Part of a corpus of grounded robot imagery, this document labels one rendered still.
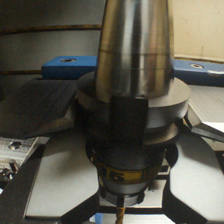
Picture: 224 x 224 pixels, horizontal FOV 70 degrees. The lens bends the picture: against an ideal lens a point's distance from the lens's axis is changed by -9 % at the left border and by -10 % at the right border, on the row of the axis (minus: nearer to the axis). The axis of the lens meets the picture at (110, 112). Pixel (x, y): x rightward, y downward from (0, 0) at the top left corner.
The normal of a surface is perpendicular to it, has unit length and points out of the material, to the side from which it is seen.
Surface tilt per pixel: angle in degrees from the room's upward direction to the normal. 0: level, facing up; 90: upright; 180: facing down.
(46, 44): 90
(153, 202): 0
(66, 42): 90
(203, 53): 90
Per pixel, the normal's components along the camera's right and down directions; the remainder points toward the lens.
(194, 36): -0.05, 0.48
